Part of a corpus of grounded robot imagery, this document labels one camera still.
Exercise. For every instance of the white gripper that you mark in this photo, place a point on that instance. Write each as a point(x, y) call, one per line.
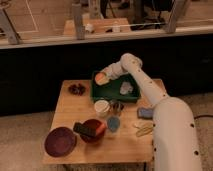
point(109, 73)

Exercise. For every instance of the red yellow apple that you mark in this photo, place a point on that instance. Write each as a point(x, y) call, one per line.
point(101, 79)

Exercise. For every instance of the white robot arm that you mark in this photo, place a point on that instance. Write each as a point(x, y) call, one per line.
point(175, 139)

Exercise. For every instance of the green plastic tray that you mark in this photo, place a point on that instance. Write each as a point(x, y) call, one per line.
point(111, 91)

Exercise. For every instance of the small metal cup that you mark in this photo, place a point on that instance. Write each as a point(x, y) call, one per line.
point(117, 107)

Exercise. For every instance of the white cup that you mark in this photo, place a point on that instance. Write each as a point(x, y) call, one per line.
point(101, 107)

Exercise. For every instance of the blue plastic cup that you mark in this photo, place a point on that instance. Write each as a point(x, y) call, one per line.
point(113, 123)

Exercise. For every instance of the blue sponge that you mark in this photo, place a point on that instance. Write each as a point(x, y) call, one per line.
point(145, 113)

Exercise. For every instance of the orange carrot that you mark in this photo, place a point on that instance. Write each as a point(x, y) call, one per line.
point(100, 129)

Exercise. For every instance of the red bowl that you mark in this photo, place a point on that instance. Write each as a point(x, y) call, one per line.
point(94, 124)

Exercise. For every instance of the wooden table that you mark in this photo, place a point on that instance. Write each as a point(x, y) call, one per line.
point(120, 147)

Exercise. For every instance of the black rectangular block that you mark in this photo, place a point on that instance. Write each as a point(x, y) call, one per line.
point(84, 130)

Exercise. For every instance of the purple plate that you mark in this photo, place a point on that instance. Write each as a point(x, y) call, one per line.
point(60, 142)

